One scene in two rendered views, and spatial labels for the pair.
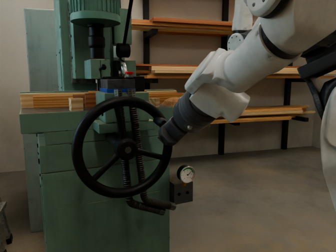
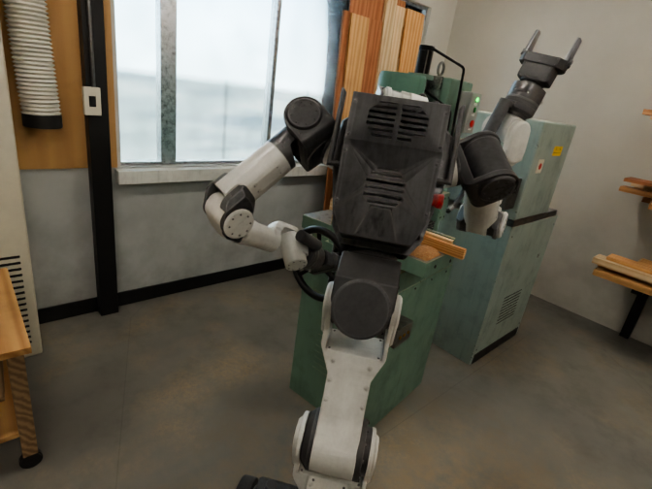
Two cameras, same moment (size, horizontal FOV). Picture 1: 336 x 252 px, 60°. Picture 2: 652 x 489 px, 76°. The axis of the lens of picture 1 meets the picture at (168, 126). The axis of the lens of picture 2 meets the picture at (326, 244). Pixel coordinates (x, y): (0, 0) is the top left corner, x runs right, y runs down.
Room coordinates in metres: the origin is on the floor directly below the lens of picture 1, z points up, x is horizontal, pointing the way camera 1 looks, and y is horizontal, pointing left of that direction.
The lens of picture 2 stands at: (0.15, -1.14, 1.42)
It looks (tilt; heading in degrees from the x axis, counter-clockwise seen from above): 21 degrees down; 62
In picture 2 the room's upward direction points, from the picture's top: 8 degrees clockwise
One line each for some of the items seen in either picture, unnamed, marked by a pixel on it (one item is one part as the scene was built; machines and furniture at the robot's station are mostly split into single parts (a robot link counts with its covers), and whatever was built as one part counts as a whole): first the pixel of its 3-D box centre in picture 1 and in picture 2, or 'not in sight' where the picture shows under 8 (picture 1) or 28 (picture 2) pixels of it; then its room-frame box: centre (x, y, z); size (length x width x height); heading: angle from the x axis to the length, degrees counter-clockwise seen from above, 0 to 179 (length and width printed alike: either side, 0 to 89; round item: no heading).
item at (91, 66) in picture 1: (97, 71); not in sight; (1.12, 0.27, 1.03); 0.14 x 0.07 x 0.09; 25
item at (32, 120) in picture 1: (115, 116); (365, 241); (1.02, 0.19, 0.87); 0.61 x 0.30 x 0.06; 115
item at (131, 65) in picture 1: (124, 74); (434, 205); (1.34, 0.20, 1.02); 0.09 x 0.07 x 0.12; 115
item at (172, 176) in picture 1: (177, 187); (395, 330); (1.08, -0.04, 0.58); 0.12 x 0.08 x 0.08; 25
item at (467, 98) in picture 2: not in sight; (466, 113); (1.45, 0.27, 1.40); 0.10 x 0.06 x 0.16; 25
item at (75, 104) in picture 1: (76, 104); not in sight; (0.94, 0.30, 0.92); 0.04 x 0.03 x 0.04; 122
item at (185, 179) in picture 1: (185, 175); not in sight; (1.02, -0.06, 0.65); 0.06 x 0.04 x 0.08; 115
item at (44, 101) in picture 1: (120, 99); (392, 228); (1.14, 0.18, 0.92); 0.62 x 0.02 x 0.04; 115
